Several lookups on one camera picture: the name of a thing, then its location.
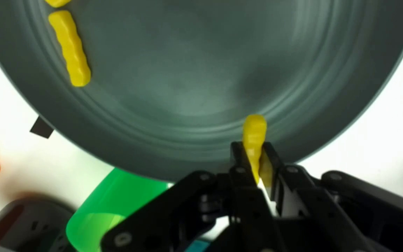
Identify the grey round plate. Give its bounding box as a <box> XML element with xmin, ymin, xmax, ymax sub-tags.
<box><xmin>0</xmin><ymin>0</ymin><xmax>403</xmax><ymax>181</ymax></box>

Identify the black saucepan grey handle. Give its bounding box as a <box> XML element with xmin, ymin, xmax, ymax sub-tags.
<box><xmin>0</xmin><ymin>199</ymin><xmax>76</xmax><ymax>252</ymax></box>

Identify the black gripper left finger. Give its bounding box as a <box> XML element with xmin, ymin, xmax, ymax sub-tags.
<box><xmin>100</xmin><ymin>143</ymin><xmax>277</xmax><ymax>252</ymax></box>

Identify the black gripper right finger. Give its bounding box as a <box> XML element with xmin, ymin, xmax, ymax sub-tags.
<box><xmin>260</xmin><ymin>145</ymin><xmax>403</xmax><ymax>252</ymax></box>

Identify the green plastic cup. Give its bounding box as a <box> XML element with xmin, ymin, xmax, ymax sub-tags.
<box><xmin>65</xmin><ymin>169</ymin><xmax>167</xmax><ymax>252</ymax></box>

